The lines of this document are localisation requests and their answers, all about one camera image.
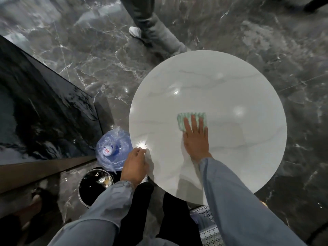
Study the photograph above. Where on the person's right middle finger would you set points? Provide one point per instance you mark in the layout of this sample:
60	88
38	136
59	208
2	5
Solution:
194	124

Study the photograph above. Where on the brown wooden ledge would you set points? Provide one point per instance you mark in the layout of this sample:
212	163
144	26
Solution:
38	170

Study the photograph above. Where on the large blue water bottle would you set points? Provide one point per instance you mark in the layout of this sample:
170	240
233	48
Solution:
112	151

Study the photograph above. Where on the person's left hand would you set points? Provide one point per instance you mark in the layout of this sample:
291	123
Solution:
133	167

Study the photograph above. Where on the green striped cleaning cloth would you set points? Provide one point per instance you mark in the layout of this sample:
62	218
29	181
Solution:
185	117

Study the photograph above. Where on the person's black trousers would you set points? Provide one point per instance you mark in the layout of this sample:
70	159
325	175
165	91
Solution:
174	217

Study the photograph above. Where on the white dotted floor mat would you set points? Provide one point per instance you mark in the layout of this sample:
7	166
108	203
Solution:
208	228

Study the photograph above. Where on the glossy black marble counter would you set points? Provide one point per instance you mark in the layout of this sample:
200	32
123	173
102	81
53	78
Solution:
43	112

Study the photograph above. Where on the person's left forearm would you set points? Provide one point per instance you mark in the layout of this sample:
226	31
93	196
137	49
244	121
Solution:
102	212

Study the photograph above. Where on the person's right forearm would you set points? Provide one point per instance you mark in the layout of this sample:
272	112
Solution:
235	202

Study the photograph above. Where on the crumpled white waste paper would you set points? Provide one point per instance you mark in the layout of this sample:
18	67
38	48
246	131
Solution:
105	180

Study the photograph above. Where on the person's right little finger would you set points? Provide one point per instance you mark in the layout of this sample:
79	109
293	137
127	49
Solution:
206	131

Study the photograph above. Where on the black round trash bin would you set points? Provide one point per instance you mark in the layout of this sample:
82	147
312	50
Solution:
91	188

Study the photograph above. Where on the person's left fingers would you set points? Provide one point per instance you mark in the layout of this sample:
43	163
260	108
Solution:
139	151

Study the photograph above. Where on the person's right hand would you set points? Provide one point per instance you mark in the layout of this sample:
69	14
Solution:
196	143

